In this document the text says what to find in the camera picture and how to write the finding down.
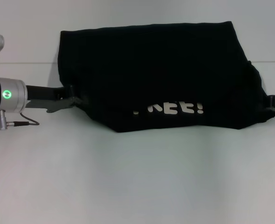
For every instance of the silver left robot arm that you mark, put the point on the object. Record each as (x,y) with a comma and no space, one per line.
(16,102)

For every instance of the black t-shirt with white print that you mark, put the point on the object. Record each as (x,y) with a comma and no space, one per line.
(151,70)

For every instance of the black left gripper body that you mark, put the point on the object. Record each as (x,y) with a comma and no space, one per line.
(46,95)

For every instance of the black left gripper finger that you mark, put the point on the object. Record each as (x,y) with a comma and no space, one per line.
(80,101)

